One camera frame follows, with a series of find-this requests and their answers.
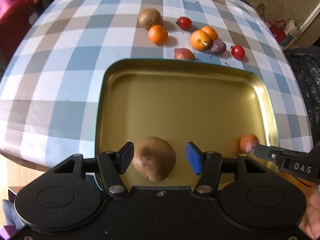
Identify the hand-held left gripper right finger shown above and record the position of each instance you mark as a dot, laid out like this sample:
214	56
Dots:
193	158

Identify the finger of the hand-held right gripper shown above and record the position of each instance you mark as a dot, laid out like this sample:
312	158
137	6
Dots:
265	152

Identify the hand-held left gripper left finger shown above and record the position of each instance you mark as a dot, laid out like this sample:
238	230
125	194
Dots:
126	158

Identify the reddish plum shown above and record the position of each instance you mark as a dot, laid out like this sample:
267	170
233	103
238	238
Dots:
183	54
247	142

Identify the brown kiwi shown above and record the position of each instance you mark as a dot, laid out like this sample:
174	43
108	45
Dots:
150	17
153	158

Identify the gold metal tin tray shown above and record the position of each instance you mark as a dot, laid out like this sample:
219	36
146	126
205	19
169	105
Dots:
175	105

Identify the orange mandarin with stem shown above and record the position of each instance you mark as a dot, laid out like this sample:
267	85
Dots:
200	40

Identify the red tomato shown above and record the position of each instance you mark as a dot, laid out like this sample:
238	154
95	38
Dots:
185	23
238	52

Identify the person's right hand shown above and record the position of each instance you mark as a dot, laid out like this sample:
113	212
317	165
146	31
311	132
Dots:
312	212

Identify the black puffer jacket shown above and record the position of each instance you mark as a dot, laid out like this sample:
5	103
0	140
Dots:
307	80

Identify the checked tablecloth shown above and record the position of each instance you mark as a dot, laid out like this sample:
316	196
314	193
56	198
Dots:
75	67

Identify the purple plum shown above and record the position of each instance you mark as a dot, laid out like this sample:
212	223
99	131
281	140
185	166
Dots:
218	47

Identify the white paper bag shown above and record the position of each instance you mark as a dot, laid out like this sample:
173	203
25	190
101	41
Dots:
291	31

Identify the red paper bag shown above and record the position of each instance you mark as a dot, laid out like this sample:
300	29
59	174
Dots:
277	28

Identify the grey cloth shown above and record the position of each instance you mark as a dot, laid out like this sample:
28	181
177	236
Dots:
8	212

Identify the purple object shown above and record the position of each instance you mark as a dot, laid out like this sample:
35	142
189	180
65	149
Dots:
7	231

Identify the red cushion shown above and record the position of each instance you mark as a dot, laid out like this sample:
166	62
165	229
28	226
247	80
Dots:
15	12

